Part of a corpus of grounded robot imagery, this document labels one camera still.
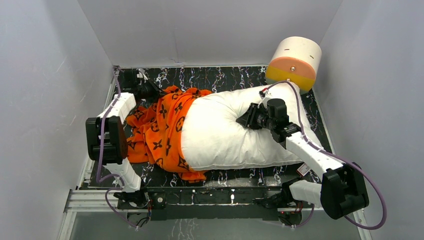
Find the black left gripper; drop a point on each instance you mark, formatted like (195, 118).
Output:
(154, 91)

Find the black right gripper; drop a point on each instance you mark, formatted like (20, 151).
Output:
(248, 119)

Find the orange patterned plush pillowcase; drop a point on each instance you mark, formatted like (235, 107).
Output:
(157, 131)

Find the white pillow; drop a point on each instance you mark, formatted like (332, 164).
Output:
(211, 139)

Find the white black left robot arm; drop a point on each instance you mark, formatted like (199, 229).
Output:
(105, 134)

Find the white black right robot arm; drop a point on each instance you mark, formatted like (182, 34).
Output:
(342, 188)

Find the white cylinder with coloured lid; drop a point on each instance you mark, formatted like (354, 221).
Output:
(297, 60)

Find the red white label tag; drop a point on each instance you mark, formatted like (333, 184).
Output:
(303, 170)

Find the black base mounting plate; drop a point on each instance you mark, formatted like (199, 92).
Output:
(272, 206)

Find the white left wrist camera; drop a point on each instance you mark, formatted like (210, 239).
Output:
(141, 74)

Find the aluminium front rail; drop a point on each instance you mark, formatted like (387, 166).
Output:
(101, 200)

